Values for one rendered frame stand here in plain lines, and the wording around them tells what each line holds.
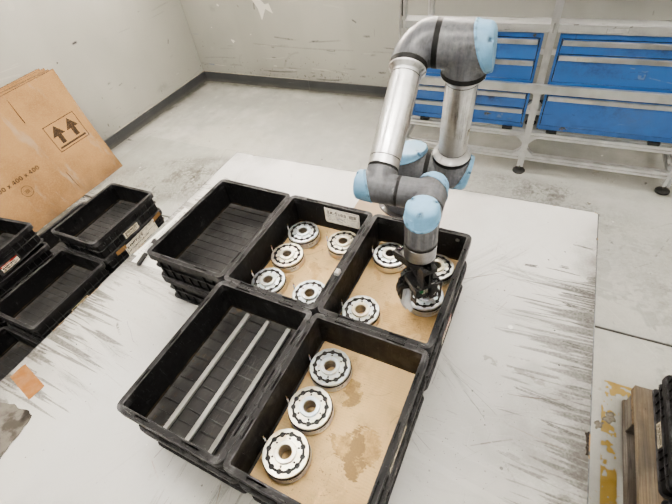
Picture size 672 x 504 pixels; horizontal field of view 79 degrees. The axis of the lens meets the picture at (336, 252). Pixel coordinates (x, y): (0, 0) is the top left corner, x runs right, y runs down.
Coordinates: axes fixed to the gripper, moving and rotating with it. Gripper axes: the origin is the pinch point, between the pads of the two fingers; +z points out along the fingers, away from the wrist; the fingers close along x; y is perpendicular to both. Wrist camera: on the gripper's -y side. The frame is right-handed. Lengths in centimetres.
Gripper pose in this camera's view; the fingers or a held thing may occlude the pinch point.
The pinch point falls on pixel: (413, 300)
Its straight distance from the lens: 115.2
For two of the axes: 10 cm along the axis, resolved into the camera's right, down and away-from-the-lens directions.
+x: 9.4, -3.1, 1.6
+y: 3.4, 6.5, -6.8
